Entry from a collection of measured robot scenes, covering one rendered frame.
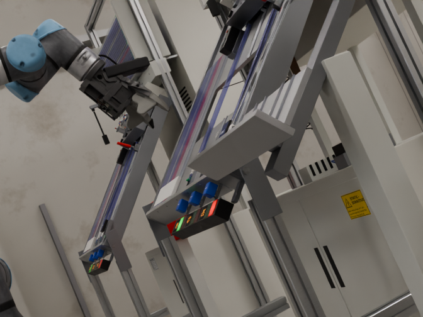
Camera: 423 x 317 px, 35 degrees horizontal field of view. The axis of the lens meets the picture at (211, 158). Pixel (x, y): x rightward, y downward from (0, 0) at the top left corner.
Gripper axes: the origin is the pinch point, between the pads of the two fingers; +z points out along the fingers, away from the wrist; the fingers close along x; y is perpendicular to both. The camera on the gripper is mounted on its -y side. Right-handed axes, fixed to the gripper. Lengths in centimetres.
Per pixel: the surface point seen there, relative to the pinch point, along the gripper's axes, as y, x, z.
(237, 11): -41.8, -8.3, -2.0
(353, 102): -4, 51, 23
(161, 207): 9.2, -29.6, 15.7
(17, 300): 33, -378, 9
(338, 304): 3, -18, 70
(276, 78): -15.8, 21.0, 13.6
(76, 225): -44, -414, 9
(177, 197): 9.1, -13.3, 15.8
